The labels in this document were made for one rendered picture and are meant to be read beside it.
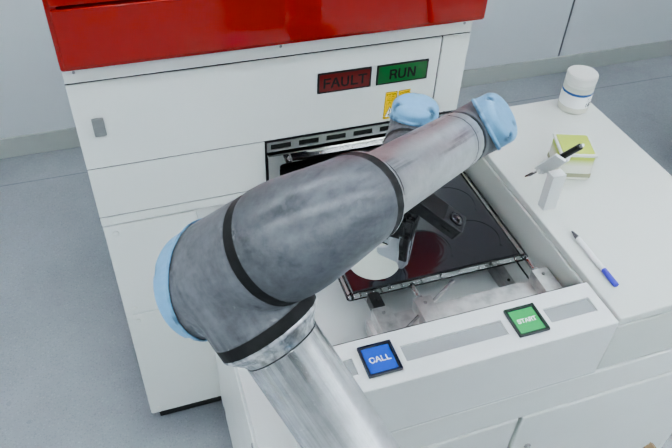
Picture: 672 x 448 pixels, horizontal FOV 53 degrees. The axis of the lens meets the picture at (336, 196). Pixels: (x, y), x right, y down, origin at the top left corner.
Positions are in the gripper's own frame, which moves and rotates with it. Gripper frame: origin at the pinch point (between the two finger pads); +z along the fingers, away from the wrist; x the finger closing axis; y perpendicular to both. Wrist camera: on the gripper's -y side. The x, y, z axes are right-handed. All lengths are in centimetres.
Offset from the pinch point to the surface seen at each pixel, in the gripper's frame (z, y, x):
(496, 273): 7.0, -17.0, -10.4
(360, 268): 1.3, 7.8, 3.0
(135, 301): 35, 63, 2
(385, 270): 1.3, 3.3, 1.9
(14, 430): 91, 103, 18
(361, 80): -18.2, 19.0, -30.4
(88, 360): 91, 97, -10
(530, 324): -5.2, -23.3, 11.1
